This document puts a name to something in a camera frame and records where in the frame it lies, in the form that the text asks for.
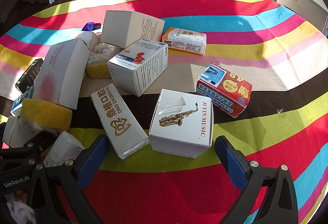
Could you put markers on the white box pink stain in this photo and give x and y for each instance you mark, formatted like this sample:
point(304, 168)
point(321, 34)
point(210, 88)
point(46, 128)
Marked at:
point(61, 72)

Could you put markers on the long white gold logo box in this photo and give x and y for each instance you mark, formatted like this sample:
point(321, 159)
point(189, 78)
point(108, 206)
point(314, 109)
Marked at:
point(120, 121)

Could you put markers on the red tissue pack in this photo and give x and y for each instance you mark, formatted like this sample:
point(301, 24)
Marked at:
point(223, 95)

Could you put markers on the white saxophone print box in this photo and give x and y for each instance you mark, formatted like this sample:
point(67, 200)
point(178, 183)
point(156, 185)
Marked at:
point(179, 131)

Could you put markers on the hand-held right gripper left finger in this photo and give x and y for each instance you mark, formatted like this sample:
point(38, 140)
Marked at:
point(92, 160)

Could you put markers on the small white open box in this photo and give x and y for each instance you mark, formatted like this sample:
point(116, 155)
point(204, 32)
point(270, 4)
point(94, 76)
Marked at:
point(88, 39)

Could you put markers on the white blue medicine box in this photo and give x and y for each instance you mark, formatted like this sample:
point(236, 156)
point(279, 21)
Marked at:
point(143, 70)

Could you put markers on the plain white cube box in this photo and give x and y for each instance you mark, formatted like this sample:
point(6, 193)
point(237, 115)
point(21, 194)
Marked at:
point(120, 29)

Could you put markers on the white appliance box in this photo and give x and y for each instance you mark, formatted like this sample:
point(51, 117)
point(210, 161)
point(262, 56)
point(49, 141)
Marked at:
point(302, 1)

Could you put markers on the worn yellow sponge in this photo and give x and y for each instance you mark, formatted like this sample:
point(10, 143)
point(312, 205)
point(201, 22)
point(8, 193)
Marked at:
point(98, 65)

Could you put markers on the black box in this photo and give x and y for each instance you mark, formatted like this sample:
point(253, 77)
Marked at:
point(29, 74)

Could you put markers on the small purple plastic object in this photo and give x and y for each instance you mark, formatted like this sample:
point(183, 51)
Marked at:
point(89, 26)

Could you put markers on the striped colourful tablecloth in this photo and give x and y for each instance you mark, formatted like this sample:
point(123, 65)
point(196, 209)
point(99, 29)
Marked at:
point(179, 188)

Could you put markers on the orange white tissue pack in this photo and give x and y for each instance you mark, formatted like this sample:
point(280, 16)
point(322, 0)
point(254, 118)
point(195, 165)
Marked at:
point(184, 40)

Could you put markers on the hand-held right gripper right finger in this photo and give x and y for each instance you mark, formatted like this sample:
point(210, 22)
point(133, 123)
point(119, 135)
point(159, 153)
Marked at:
point(233, 162)

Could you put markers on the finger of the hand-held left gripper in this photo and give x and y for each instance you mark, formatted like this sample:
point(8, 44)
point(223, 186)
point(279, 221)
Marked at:
point(2, 131)
point(28, 147)

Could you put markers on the white plastic packet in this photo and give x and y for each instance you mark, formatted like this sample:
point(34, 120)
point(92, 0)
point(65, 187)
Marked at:
point(65, 148)

